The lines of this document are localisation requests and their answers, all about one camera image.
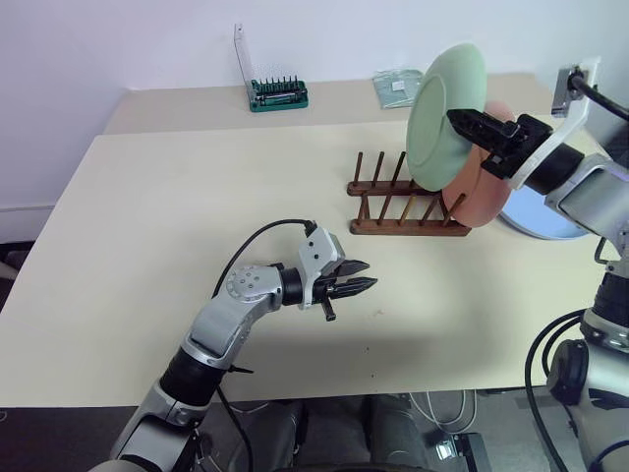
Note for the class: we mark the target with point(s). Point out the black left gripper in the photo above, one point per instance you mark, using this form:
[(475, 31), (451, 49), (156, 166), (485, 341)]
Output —
[(328, 290)]

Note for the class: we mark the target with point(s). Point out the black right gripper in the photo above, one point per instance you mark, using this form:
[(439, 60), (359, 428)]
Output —
[(526, 135)]

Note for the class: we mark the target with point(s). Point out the green plate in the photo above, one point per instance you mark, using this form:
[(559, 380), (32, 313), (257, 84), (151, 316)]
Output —
[(437, 128)]

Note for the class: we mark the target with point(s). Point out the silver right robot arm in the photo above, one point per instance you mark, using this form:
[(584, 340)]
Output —
[(589, 196)]

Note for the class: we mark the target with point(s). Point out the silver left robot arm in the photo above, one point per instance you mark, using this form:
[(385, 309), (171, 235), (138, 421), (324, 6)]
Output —
[(221, 319)]

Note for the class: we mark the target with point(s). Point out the wooden dish rack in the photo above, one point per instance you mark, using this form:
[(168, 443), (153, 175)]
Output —
[(393, 227)]

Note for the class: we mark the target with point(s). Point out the pink plate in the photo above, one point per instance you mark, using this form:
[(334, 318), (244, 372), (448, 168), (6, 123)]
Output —
[(484, 196)]

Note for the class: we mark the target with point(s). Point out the blue plate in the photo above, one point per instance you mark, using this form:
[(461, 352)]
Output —
[(531, 216)]

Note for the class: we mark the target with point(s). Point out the dark rounded shape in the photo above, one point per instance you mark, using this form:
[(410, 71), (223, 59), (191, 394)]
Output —
[(304, 432), (395, 428)]

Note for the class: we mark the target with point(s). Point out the green screwdriver bit case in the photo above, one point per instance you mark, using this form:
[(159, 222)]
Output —
[(280, 98)]

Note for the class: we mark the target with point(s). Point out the black floor device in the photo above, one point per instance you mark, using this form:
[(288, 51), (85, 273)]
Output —
[(462, 450)]

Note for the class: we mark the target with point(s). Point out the clear plastic case lid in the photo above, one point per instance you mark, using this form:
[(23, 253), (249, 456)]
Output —
[(244, 59)]

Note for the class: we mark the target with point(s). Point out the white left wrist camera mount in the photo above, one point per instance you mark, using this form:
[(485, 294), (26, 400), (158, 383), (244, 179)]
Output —
[(314, 251)]

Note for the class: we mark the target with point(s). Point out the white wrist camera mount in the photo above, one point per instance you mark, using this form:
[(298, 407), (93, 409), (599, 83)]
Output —
[(314, 251), (540, 152)]

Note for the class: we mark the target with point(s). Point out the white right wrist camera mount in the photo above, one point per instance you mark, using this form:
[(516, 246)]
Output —
[(540, 152)]

